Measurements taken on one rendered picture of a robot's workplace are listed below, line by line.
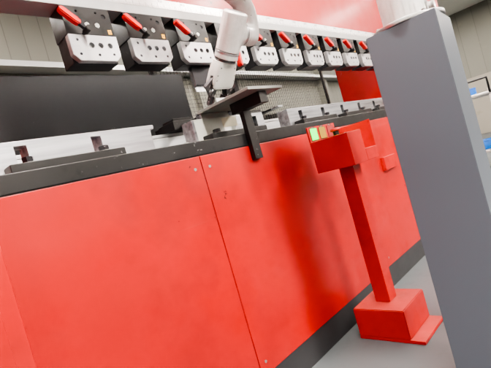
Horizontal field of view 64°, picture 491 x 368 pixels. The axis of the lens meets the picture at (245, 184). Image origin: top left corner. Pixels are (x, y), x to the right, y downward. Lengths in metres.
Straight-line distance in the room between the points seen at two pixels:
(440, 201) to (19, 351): 1.01
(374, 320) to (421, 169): 0.68
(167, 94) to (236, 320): 1.23
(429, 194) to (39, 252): 0.97
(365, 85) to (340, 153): 2.11
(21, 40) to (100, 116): 3.34
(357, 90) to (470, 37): 9.68
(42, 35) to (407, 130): 4.60
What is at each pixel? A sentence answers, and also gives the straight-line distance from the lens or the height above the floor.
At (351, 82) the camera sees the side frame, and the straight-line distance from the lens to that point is 3.58.
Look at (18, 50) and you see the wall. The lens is 5.05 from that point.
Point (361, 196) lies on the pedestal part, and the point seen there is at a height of 0.53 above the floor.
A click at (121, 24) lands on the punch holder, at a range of 1.41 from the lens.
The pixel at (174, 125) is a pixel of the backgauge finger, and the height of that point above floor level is 1.00.
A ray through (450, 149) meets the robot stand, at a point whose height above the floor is 0.65.
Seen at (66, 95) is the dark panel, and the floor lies 1.25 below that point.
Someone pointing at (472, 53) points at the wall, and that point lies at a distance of 13.04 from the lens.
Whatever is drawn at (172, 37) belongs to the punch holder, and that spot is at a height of 1.28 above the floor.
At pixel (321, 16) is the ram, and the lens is 2.36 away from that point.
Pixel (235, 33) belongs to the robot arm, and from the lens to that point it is 1.39.
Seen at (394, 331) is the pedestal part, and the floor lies 0.04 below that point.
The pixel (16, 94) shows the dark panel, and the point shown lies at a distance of 1.76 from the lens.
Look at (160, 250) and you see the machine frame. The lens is 1.10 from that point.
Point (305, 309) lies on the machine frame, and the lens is 1.52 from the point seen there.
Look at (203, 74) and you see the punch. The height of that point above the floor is 1.14.
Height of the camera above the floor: 0.73
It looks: 1 degrees down
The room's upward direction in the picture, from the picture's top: 16 degrees counter-clockwise
